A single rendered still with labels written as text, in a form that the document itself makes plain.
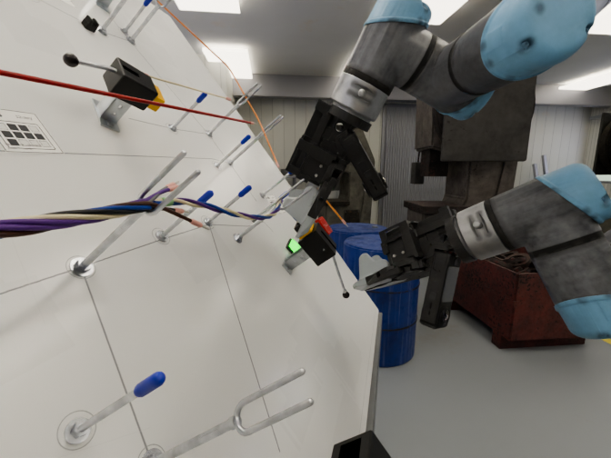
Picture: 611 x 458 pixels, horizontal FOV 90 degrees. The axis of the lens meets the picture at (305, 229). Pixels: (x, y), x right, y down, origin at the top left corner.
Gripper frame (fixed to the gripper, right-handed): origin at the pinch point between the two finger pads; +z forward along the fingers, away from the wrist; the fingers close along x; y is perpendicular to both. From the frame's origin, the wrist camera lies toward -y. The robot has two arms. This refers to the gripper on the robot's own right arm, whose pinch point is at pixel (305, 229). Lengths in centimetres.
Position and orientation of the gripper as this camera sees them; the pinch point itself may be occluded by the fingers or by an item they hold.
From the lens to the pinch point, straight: 53.5
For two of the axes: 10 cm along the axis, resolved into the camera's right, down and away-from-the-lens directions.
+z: -4.3, 8.2, 3.8
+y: -8.9, -4.5, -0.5
